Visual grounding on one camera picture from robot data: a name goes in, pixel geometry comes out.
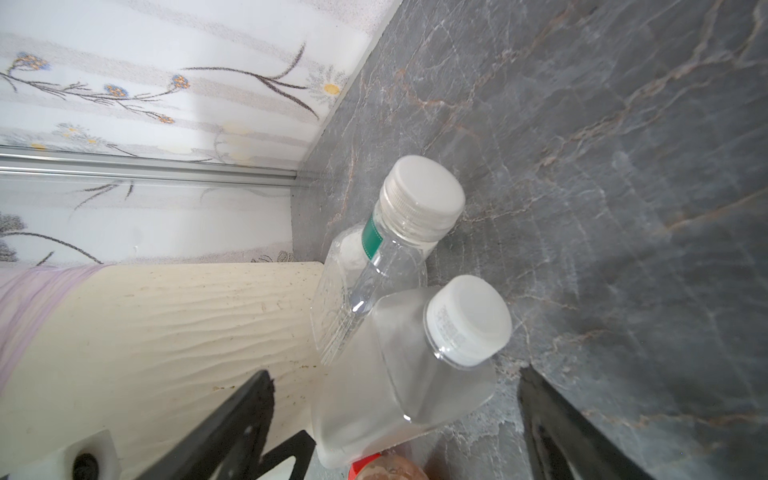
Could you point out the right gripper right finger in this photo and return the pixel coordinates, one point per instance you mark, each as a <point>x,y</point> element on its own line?
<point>561,443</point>

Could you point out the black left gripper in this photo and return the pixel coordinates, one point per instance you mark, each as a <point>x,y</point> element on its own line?
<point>290,460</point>

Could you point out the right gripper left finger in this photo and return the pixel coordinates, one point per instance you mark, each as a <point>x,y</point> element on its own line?
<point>229,443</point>

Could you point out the white red-capped bottle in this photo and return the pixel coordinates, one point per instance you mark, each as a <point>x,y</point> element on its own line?
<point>385,467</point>

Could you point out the frosted square bottle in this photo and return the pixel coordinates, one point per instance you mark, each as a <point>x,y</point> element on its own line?
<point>420,360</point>

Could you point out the clear green-band square bottle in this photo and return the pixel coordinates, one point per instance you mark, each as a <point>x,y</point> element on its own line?
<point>419,203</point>

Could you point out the cream ribbed trash bin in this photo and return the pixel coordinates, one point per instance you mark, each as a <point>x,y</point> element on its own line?
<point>147,352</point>

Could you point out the purple plastic bin liner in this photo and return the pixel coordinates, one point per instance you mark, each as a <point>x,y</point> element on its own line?
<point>28,297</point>

